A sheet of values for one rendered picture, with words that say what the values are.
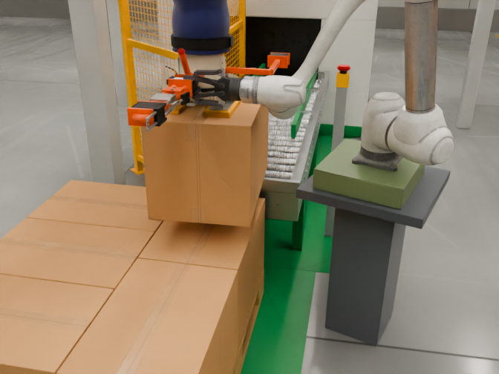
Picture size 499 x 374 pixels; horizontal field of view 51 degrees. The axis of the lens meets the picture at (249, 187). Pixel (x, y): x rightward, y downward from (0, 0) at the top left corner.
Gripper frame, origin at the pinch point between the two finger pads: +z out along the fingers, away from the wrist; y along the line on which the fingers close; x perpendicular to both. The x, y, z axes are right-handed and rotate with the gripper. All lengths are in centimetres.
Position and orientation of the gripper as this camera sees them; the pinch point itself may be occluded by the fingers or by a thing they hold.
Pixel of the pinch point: (183, 86)
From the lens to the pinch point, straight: 181.6
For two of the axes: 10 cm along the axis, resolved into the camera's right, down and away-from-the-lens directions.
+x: 2.0, -4.3, 8.8
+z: -9.8, -0.9, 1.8
